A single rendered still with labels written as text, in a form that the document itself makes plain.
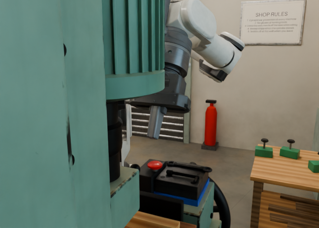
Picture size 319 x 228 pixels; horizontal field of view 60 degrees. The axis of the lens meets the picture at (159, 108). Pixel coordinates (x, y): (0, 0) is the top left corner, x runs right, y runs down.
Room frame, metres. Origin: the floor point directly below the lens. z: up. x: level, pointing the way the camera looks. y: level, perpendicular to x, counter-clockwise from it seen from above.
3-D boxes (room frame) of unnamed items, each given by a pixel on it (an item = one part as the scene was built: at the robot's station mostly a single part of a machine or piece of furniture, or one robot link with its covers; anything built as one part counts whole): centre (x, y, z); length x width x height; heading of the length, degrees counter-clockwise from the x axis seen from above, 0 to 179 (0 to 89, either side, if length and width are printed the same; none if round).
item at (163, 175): (0.53, -0.03, 0.99); 0.13 x 0.11 x 0.06; 68
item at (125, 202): (0.34, 0.09, 1.03); 0.14 x 0.07 x 0.09; 158
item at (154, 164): (0.51, 0.01, 1.02); 0.03 x 0.03 x 0.01
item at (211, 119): (3.25, -0.63, 0.30); 0.19 x 0.18 x 0.60; 159
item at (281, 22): (3.12, -1.20, 1.48); 0.64 x 0.02 x 0.46; 69
